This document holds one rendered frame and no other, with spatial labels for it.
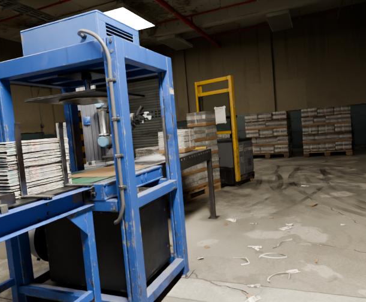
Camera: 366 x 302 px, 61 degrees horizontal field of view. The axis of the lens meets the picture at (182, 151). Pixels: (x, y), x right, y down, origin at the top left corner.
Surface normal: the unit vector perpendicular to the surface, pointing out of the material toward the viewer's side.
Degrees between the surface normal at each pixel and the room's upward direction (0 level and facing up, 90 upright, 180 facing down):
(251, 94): 90
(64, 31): 90
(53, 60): 90
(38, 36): 90
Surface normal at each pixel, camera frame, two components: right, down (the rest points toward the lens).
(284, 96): -0.39, 0.10
